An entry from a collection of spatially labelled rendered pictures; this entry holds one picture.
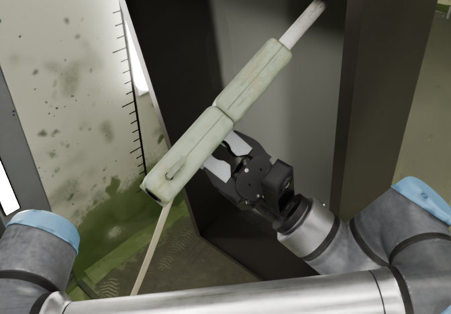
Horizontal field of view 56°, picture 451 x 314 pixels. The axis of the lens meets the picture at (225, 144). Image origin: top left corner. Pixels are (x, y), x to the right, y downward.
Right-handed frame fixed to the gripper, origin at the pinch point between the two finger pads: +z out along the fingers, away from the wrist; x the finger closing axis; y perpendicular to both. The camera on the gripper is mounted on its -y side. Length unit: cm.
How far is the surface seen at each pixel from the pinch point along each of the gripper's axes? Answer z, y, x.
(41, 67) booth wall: 55, 87, 9
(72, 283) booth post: -1, 161, -49
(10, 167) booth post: 43, 103, -24
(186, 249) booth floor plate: -35, 162, -4
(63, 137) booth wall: 38, 109, -3
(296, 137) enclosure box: -28, 70, 43
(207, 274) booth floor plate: -49, 149, -8
